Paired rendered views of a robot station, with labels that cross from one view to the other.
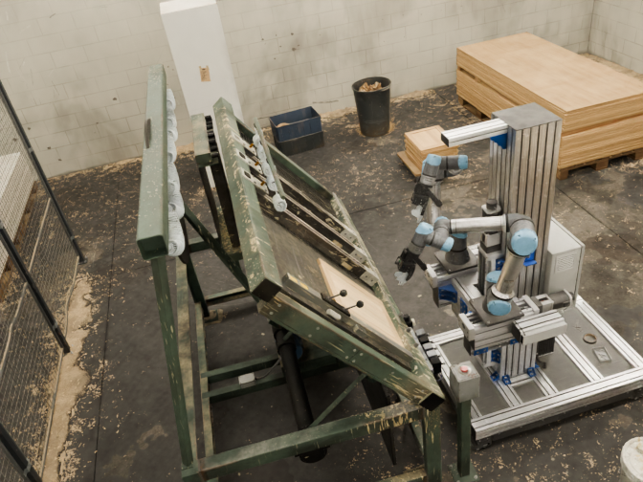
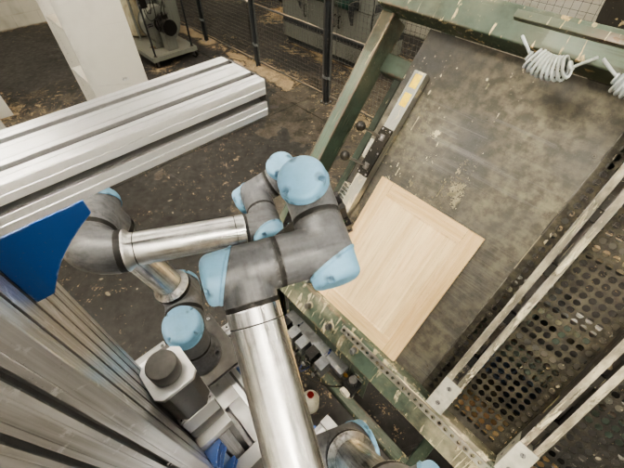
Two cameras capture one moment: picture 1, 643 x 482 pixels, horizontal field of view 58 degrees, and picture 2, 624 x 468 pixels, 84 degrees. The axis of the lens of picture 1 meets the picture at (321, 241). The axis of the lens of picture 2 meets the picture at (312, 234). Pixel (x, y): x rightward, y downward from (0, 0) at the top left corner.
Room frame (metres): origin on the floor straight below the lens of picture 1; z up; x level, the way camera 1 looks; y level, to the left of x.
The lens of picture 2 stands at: (2.96, -0.86, 2.21)
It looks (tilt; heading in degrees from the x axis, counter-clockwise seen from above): 49 degrees down; 146
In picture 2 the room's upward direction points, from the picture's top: straight up
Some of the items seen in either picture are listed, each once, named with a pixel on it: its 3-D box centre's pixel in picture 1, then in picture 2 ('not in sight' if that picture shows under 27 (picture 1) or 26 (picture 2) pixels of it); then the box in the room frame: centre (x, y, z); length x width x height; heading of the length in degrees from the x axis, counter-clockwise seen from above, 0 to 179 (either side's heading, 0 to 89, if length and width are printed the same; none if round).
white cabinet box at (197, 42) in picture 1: (210, 95); not in sight; (6.59, 0.99, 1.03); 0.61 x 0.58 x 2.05; 9
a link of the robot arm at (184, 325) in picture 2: (497, 284); (186, 330); (2.33, -0.90, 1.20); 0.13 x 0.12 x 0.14; 164
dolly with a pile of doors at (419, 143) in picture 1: (426, 152); not in sight; (5.85, -1.35, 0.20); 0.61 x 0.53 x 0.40; 9
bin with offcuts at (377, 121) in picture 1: (373, 107); not in sight; (7.10, -0.96, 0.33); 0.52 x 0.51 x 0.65; 9
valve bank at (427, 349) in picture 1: (422, 348); (313, 356); (2.45, -0.50, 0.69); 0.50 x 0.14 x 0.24; 8
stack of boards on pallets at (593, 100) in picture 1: (541, 97); not in sight; (6.40, -2.89, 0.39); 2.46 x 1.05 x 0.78; 9
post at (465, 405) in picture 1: (463, 435); not in sight; (2.02, -0.63, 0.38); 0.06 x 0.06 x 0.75; 8
